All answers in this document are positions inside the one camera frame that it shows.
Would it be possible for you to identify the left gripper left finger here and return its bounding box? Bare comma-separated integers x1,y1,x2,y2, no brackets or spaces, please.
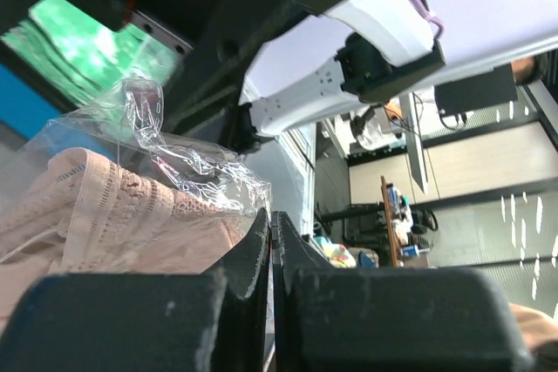
1,211,270,371

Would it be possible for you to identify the green white tie-dye cloth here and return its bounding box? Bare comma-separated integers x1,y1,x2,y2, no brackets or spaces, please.
1,0,177,105

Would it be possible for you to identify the blue suitcase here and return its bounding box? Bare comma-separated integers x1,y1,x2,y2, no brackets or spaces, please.
1,44,75,140

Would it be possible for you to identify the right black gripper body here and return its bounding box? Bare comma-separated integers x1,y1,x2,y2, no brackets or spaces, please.
0,0,378,138

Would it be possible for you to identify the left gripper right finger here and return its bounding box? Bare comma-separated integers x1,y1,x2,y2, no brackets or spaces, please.
270,212,534,371

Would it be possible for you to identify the beige bra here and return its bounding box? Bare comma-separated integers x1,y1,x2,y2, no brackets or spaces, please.
1,77,271,322

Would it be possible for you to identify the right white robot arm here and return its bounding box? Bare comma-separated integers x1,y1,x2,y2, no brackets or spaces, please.
1,0,446,152

